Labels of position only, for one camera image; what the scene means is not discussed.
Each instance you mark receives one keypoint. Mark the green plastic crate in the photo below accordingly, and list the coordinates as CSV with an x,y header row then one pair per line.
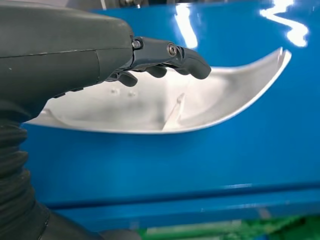
x,y
250,230

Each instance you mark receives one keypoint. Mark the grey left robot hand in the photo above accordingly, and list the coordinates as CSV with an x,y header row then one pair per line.
x,y
62,49

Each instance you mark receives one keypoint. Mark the blue metal shelf rack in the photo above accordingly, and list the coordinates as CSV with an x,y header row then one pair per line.
x,y
175,159

